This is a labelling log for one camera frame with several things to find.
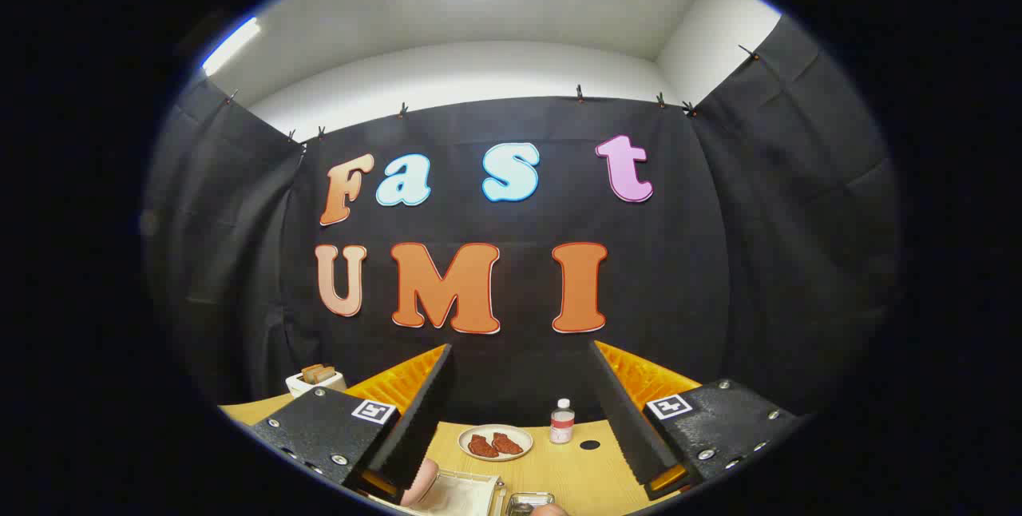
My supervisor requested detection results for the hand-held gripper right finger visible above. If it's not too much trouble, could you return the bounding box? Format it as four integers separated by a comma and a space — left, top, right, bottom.
589, 340, 803, 501

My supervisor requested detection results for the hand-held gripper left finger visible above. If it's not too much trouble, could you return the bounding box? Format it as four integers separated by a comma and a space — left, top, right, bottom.
252, 344, 456, 501

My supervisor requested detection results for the pink plate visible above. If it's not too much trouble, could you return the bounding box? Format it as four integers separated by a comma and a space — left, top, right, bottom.
399, 458, 440, 509

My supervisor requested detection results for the white wire dish rack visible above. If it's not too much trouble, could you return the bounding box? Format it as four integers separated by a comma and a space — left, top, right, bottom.
363, 468, 508, 516

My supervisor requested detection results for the silver wire basket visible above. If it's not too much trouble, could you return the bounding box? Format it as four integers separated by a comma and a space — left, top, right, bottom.
505, 491, 556, 516

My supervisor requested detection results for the white round plate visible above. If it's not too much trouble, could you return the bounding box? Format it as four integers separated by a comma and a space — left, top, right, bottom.
458, 424, 533, 462

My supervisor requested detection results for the clear bottle with red label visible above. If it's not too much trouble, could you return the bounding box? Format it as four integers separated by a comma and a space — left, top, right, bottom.
550, 399, 576, 445

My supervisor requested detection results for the white toaster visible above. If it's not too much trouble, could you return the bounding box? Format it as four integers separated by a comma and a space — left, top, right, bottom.
286, 371, 346, 399

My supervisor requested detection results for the black backdrop cloth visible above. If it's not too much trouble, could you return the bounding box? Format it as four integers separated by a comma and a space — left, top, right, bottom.
142, 14, 903, 429

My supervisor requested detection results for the ceiling light strip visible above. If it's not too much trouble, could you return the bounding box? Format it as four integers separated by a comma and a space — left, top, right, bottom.
200, 16, 263, 76

